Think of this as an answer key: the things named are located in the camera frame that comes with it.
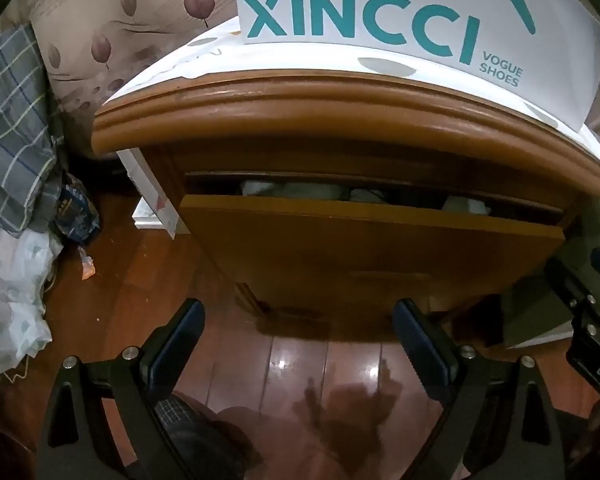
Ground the orange wrapper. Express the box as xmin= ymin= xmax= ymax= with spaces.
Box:
xmin=78 ymin=247 xmax=97 ymax=281

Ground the grey plaid cloth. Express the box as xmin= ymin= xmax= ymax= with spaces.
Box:
xmin=0 ymin=22 xmax=68 ymax=236

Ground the brown wooden nightstand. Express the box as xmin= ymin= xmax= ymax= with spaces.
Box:
xmin=91 ymin=67 xmax=600 ymax=346

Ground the white patterned table cloth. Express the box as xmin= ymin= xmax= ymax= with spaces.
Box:
xmin=100 ymin=25 xmax=600 ymax=228

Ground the grey box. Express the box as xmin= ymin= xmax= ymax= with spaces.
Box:
xmin=500 ymin=292 xmax=578 ymax=351

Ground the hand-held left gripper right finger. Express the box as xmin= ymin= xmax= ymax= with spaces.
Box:
xmin=392 ymin=298 xmax=566 ymax=480

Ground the blue snack bag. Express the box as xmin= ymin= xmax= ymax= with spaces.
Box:
xmin=55 ymin=175 xmax=101 ymax=246

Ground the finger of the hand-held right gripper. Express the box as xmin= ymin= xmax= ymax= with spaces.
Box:
xmin=545 ymin=257 xmax=600 ymax=312

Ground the leaf print bed sheet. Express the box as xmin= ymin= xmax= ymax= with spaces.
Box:
xmin=10 ymin=0 xmax=241 ymax=161

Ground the plaid slipper foot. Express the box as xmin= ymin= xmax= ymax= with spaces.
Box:
xmin=177 ymin=410 xmax=253 ymax=480

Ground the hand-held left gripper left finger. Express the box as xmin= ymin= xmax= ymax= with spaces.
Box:
xmin=37 ymin=298 xmax=206 ymax=480

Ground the person's plaid slipper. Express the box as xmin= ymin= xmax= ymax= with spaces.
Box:
xmin=152 ymin=392 xmax=208 ymax=441

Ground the small white underwear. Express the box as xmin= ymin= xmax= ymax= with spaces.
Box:
xmin=442 ymin=195 xmax=492 ymax=217

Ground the white dotted sheer cloth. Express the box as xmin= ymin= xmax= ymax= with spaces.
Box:
xmin=0 ymin=205 xmax=63 ymax=378

